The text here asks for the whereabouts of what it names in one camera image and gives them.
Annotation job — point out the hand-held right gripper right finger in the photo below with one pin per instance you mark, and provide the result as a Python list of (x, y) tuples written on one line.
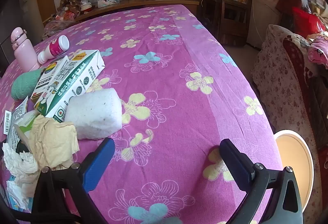
[(235, 162)]

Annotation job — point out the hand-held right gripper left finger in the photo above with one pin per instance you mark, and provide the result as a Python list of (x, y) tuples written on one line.
[(100, 162)]

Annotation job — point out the white foam block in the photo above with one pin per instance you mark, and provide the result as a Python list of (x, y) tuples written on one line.
[(94, 111)]

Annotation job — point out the beige napkin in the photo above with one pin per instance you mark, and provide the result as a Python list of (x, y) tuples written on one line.
[(52, 142)]

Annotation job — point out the white trash bin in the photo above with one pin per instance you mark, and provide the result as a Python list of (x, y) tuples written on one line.
[(294, 162)]

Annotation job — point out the dark green wrapper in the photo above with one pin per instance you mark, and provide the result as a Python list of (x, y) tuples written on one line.
[(21, 148)]

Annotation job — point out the white tissue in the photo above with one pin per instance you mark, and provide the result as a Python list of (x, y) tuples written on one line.
[(19, 165)]

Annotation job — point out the green white tissue pack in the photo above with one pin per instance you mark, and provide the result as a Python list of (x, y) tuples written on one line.
[(24, 124)]

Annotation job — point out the green white milk carton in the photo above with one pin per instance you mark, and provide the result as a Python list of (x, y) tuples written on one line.
[(76, 80)]

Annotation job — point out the white printed sachet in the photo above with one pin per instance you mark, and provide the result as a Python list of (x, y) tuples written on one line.
[(20, 111)]

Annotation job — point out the light blue wipes packet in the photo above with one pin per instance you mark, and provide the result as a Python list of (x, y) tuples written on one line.
[(14, 204)]

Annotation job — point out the white barcode packet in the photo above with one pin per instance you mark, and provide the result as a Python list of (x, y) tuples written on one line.
[(7, 121)]

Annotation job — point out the rainbow print carton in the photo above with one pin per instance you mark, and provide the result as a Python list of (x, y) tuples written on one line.
[(50, 72)]

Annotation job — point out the teal knitted cloth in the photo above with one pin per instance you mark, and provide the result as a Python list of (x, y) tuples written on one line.
[(24, 84)]

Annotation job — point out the floral covered sofa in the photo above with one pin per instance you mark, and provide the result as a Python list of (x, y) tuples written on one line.
[(287, 85)]

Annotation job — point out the brown jacket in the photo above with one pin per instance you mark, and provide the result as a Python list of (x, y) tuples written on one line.
[(317, 106)]

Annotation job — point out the white bottle pink label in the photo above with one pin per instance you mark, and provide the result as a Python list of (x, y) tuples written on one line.
[(55, 48)]

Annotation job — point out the pink water bottle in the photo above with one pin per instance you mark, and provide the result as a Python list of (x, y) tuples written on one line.
[(23, 52)]

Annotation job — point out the pink blanket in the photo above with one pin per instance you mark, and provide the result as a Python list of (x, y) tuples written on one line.
[(319, 47)]

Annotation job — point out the plastic wrapped items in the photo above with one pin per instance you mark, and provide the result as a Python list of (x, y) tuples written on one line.
[(66, 11)]

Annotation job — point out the red bag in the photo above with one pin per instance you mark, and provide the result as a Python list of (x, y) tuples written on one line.
[(306, 21)]

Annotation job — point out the dark wooden shelf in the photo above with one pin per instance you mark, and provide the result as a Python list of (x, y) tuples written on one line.
[(230, 3)]

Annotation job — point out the wooden cabinet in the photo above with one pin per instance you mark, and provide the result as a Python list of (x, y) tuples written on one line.
[(143, 2)]

